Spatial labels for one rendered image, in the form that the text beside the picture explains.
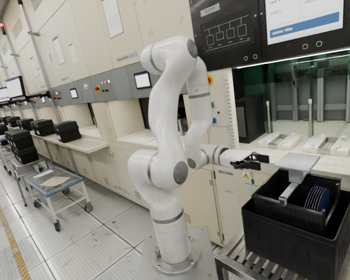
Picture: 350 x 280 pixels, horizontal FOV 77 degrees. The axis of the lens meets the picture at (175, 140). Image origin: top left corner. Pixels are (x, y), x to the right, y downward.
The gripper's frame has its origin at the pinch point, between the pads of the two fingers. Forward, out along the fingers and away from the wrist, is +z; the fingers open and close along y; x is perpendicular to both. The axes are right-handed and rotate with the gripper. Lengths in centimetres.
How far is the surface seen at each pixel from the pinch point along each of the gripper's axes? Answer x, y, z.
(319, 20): 46, -39, 8
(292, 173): -1.3, 1.4, 11.4
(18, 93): 51, 12, -338
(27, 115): 5, -38, -638
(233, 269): -30.3, 22.9, -0.6
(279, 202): -7.2, 11.0, 10.7
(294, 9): 53, -38, 0
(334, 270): -23.1, 12.4, 25.5
